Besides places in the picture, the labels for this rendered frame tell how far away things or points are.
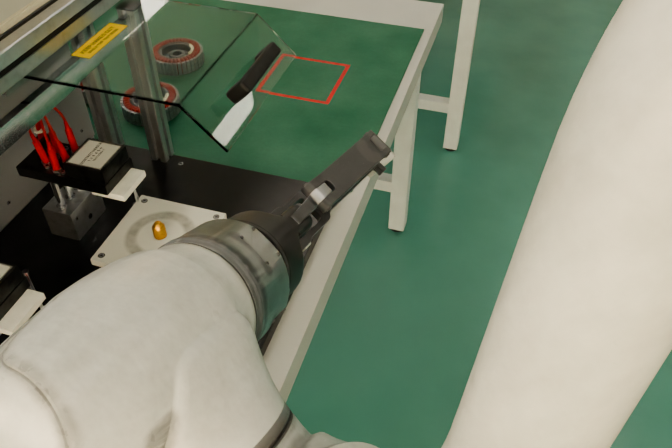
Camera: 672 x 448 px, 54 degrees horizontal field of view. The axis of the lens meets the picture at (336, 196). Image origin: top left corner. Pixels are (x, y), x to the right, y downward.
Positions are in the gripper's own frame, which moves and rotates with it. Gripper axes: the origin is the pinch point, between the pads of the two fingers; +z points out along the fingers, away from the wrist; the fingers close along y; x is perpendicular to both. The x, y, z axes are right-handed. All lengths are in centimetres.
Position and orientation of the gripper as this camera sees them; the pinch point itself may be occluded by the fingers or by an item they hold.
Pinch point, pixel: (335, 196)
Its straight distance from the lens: 66.5
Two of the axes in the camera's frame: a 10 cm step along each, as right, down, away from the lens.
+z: 3.5, -2.8, 9.0
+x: -7.1, -7.1, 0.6
